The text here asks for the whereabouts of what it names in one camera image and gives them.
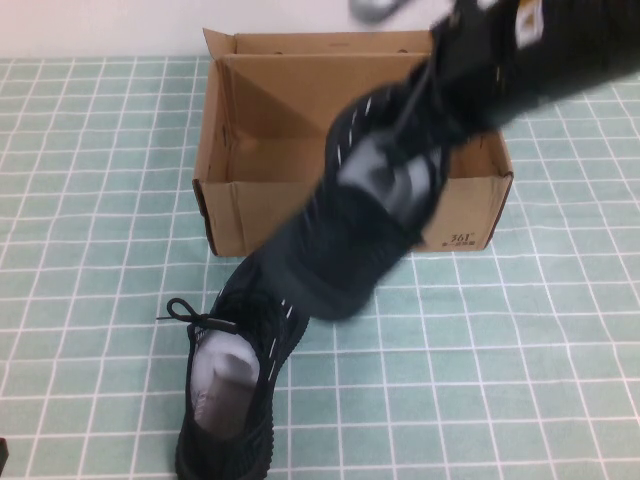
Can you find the green white checked tablecloth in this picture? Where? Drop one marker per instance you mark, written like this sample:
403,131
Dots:
100,250

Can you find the black sneaker with white tongue label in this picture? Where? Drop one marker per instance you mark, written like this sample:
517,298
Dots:
340,260

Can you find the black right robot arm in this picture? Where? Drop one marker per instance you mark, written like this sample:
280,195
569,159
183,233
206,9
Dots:
575,45

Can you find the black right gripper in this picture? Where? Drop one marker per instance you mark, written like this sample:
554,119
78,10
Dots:
475,65

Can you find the brown cardboard shoe box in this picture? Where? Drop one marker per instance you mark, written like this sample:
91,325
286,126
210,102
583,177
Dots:
260,215

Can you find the black sneaker with bow-tied laces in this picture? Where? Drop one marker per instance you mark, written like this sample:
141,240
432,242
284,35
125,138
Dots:
260,320

